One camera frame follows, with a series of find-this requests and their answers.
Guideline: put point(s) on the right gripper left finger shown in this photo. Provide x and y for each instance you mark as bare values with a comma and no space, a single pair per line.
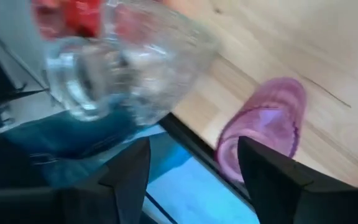
120,193

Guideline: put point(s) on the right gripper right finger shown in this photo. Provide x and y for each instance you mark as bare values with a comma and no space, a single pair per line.
275,193

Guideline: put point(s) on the pink ribbed wide glass vase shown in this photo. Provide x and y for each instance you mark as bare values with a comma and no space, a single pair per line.
269,118

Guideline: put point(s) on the clear swirl-patterned glass vase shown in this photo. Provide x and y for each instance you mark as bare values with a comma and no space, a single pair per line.
120,71

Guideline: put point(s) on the red bulbous glass vase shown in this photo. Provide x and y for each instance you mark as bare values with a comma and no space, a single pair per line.
73,15

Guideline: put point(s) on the black aluminium table frame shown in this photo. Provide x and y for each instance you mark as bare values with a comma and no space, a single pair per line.
194,143

